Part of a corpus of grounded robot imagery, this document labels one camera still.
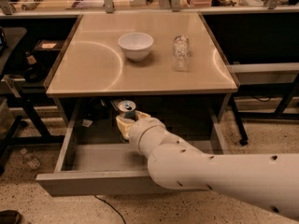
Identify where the grey desk cabinet frame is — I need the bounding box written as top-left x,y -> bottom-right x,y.
43,11 -> 250,147

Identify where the black cable on floor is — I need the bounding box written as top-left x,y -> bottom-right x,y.
93,194 -> 128,224

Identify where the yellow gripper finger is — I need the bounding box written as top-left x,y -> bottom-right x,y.
116,115 -> 135,140
135,110 -> 150,120

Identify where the black shoe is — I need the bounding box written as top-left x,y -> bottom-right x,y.
0,210 -> 21,224

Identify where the white label card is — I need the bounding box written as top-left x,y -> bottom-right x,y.
110,99 -> 121,110

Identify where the silver blue redbull can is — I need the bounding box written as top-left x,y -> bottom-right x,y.
118,100 -> 136,120

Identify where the white ceramic bowl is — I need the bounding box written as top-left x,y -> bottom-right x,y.
118,33 -> 153,62

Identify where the clear plastic water bottle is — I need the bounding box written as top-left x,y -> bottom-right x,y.
172,35 -> 190,71

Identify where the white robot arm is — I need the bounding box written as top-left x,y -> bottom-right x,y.
116,112 -> 299,220

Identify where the grey open top drawer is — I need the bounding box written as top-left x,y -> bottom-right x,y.
36,105 -> 226,197

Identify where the crumpled plastic bottle on floor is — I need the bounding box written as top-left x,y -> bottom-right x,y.
20,148 -> 41,170

